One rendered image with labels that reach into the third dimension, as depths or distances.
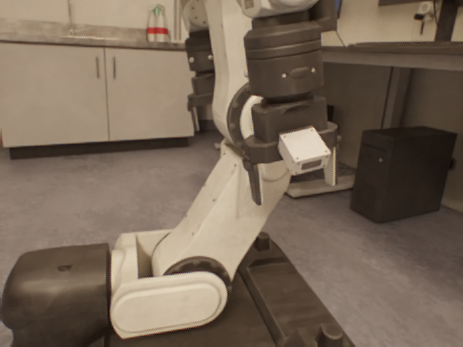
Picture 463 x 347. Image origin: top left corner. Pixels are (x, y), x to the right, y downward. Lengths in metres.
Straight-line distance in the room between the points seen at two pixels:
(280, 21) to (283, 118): 0.11
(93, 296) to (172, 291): 0.13
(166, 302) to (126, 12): 2.64
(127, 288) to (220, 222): 0.19
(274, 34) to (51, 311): 0.56
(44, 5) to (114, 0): 0.48
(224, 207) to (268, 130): 0.27
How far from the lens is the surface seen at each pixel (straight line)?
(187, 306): 0.69
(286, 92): 0.41
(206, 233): 0.67
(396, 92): 2.17
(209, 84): 0.85
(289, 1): 0.39
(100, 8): 3.07
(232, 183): 0.64
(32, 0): 3.05
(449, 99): 2.12
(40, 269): 0.71
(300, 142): 0.41
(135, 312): 0.68
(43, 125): 2.49
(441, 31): 1.65
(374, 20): 2.48
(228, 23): 0.60
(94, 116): 2.49
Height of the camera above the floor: 0.72
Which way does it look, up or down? 17 degrees down
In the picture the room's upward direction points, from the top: 3 degrees clockwise
